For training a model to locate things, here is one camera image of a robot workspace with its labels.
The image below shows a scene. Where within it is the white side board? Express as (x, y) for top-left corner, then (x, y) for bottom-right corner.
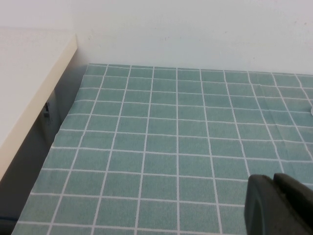
(0, 25), (78, 157)

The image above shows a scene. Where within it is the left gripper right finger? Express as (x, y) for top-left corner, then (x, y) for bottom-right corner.
(272, 173), (313, 235)

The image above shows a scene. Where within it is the green checked tablecloth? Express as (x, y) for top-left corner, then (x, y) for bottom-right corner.
(13, 63), (313, 235)

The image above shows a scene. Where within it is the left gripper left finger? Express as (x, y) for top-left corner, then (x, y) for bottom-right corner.
(244, 174), (294, 235)

